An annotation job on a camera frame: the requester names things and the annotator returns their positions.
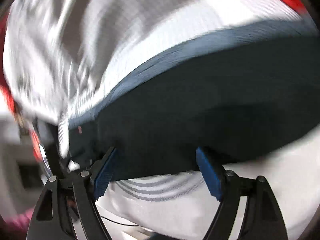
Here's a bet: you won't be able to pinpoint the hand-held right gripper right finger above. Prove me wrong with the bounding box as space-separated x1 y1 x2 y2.
196 147 288 240

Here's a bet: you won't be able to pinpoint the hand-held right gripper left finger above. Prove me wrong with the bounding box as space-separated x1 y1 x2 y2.
26 146 118 240

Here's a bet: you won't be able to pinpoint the black pants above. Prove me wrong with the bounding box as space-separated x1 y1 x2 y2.
59 21 320 182

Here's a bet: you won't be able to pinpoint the white grey-striped bed sheet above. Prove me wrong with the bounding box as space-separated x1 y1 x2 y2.
2 0 320 240

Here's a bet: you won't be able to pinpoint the grey striped duvet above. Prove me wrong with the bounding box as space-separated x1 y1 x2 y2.
4 0 150 125

